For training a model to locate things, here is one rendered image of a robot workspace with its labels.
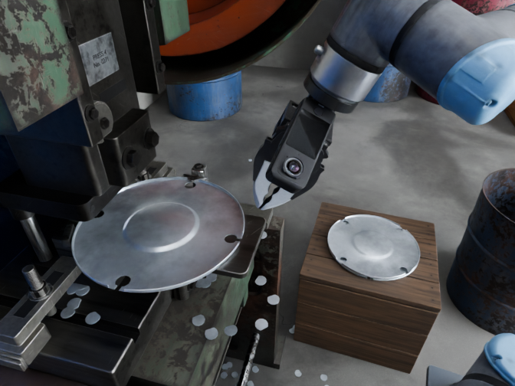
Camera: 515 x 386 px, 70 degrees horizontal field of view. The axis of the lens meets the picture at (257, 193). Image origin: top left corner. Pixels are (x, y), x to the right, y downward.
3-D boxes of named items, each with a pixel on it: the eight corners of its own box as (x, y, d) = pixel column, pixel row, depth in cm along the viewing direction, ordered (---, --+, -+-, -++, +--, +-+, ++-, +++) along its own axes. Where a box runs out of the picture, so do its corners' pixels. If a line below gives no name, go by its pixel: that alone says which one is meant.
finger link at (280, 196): (281, 198, 61) (309, 157, 55) (276, 221, 56) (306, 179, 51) (265, 190, 61) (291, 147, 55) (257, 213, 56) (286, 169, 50)
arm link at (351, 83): (385, 82, 40) (319, 45, 39) (360, 116, 43) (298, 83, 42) (380, 60, 46) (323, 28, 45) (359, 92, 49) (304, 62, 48)
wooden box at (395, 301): (410, 287, 152) (434, 223, 131) (410, 374, 123) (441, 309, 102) (313, 264, 162) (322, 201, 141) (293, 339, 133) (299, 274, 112)
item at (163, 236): (32, 271, 57) (30, 268, 56) (130, 171, 79) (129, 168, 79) (211, 312, 51) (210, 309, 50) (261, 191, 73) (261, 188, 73)
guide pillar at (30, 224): (55, 254, 66) (26, 190, 57) (47, 263, 64) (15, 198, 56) (44, 252, 66) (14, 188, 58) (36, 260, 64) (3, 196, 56)
